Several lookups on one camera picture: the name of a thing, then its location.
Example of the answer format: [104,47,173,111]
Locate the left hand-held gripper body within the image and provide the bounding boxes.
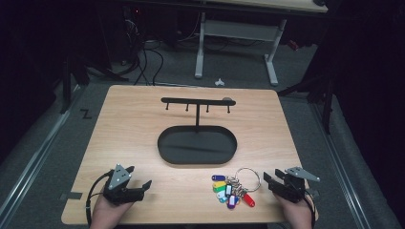
[102,163,146,205]

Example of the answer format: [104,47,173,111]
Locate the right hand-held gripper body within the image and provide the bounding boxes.
[274,166,321,204]

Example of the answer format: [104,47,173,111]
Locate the key ring with coloured tags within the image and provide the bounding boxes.
[211,167,262,211]

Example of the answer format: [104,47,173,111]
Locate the black key rack with tray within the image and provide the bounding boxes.
[157,96,239,166]

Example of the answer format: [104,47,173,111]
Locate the person's right hand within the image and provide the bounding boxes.
[274,194,315,229]

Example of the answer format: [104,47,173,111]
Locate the person's left hand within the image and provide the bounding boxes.
[90,194,135,229]

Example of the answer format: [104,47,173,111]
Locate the black metal stand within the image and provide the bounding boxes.
[58,55,92,115]
[276,61,339,135]

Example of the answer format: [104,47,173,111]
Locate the dark computer tower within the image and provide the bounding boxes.
[121,5,145,66]

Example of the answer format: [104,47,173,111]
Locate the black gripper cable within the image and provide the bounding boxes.
[302,189,318,229]
[84,171,115,229]

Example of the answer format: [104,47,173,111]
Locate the metal floor rail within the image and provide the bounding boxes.
[309,100,373,229]
[0,85,82,222]

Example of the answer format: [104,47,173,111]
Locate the bundle of black floor cables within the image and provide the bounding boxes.
[120,39,165,87]

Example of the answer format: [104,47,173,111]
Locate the white metal desk frame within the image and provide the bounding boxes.
[194,11,288,87]

